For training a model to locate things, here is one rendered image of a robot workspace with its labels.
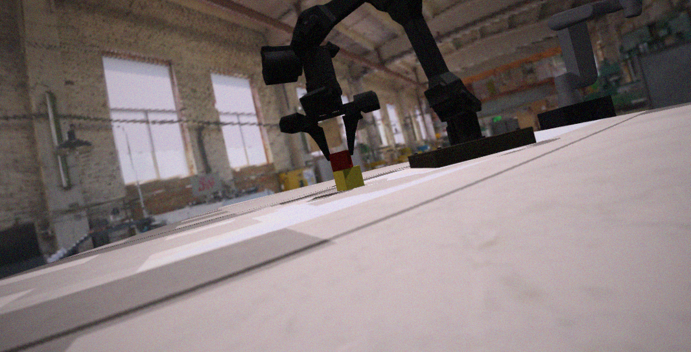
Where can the yellow cube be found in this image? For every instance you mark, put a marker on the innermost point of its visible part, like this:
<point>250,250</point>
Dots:
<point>348,178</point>

